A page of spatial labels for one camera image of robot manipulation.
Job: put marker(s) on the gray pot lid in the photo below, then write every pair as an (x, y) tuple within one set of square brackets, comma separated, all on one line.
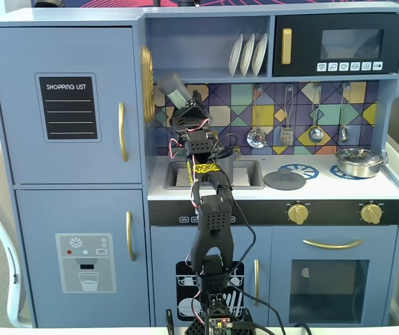
[(285, 181)]

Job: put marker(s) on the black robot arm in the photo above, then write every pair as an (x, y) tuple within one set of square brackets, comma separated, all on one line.
[(213, 220)]

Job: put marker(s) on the gray sink basin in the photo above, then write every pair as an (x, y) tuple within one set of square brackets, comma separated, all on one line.
[(255, 174)]

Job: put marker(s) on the blue fridge door shopping list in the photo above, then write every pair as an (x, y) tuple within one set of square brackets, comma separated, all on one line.
[(18, 104)]

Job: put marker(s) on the blue toy kitchen unit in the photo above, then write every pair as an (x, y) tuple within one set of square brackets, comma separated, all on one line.
[(206, 45)]

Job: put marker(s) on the white toy plate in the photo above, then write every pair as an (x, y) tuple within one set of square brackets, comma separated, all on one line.
[(259, 55), (235, 57), (247, 56)]

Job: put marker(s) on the gold stove knob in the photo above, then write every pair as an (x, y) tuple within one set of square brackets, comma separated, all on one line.
[(371, 213), (298, 213)]

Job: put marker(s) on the blue oven door with window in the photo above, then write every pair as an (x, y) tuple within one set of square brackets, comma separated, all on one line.
[(283, 251)]

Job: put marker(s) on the gray cooking pot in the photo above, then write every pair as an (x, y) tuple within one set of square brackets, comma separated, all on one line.
[(229, 171)]

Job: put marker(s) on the metal ladle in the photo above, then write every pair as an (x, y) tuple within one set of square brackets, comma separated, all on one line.
[(315, 134)]

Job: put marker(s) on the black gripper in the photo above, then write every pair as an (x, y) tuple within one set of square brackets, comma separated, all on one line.
[(188, 112)]

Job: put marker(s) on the steel pot with lid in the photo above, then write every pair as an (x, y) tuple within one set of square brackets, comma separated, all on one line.
[(360, 164)]

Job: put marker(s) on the metal slotted spatula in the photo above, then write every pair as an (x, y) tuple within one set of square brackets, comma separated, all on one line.
[(286, 137)]

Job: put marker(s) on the black table clamp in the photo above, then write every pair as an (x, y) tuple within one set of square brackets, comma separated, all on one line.
[(169, 324)]

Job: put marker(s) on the metal skimmer spoon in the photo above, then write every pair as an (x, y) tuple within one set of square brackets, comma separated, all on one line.
[(256, 138)]

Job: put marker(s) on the metal serving spoon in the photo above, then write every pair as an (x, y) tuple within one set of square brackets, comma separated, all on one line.
[(343, 134)]

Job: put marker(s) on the gray salt shaker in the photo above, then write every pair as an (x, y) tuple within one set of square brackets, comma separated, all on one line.
[(169, 85)]

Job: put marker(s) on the black toy microwave door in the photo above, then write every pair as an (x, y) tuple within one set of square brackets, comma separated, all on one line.
[(346, 21)]

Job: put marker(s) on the gold tap knob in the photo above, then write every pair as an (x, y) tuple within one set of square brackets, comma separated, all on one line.
[(236, 150)]

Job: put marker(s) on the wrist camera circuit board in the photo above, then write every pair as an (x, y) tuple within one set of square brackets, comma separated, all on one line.
[(190, 103)]

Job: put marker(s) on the robot arm base mount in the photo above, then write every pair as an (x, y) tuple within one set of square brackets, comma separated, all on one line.
[(194, 328)]

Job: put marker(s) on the blue freezer door ice dispenser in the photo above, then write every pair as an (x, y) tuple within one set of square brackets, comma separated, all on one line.
[(46, 216)]

